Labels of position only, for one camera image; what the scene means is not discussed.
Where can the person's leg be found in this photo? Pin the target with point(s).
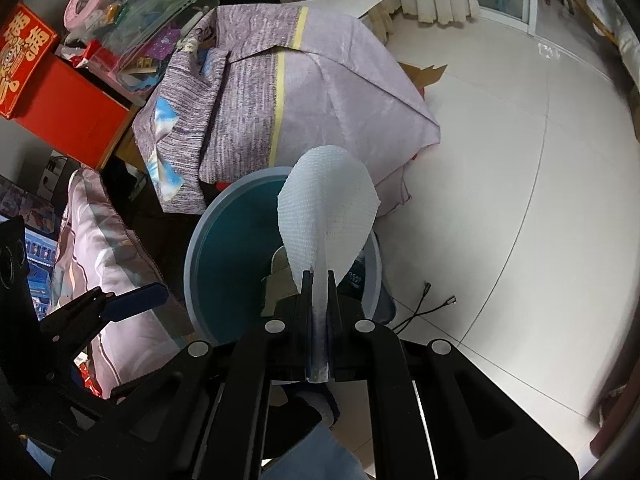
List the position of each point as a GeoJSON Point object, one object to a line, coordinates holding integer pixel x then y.
{"type": "Point", "coordinates": [320, 455]}

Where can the white board panel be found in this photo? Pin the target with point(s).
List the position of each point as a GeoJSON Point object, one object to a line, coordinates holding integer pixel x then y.
{"type": "Point", "coordinates": [350, 6]}

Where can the red gift box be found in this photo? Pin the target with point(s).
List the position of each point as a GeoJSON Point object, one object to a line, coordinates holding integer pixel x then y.
{"type": "Point", "coordinates": [65, 105]}

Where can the pink grey blanket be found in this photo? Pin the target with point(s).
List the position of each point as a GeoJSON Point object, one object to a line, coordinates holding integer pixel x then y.
{"type": "Point", "coordinates": [100, 240]}

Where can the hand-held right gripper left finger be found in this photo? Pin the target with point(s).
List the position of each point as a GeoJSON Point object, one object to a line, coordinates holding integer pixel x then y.
{"type": "Point", "coordinates": [299, 325]}

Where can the white paper towel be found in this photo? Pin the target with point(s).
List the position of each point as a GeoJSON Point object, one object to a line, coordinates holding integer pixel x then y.
{"type": "Point", "coordinates": [325, 200]}

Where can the purple striped cloth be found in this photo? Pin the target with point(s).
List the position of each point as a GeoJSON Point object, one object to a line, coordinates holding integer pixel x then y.
{"type": "Point", "coordinates": [325, 85]}

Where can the dark blue wrapper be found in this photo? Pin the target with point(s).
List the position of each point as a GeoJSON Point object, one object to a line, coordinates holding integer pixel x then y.
{"type": "Point", "coordinates": [356, 279]}

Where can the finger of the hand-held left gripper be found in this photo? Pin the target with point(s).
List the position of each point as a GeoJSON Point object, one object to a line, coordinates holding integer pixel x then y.
{"type": "Point", "coordinates": [140, 297]}

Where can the beige paper scrap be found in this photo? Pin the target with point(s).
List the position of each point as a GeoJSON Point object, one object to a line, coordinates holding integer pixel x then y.
{"type": "Point", "coordinates": [279, 282]}

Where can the orange wooden stick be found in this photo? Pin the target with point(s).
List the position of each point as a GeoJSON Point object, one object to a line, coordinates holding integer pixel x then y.
{"type": "Point", "coordinates": [595, 20]}

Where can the blue toy box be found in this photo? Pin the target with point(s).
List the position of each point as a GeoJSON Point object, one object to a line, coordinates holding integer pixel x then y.
{"type": "Point", "coordinates": [40, 260]}

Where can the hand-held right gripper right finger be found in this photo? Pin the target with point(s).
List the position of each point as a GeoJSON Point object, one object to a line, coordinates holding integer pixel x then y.
{"type": "Point", "coordinates": [342, 325]}

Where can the teal plastic bin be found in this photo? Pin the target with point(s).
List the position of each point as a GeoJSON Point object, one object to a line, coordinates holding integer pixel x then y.
{"type": "Point", "coordinates": [230, 260]}

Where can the brown cardboard piece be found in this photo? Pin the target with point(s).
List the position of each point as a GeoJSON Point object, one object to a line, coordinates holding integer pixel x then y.
{"type": "Point", "coordinates": [425, 76]}

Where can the clear plastic box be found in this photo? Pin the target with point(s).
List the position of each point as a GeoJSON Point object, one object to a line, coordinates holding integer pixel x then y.
{"type": "Point", "coordinates": [150, 20]}

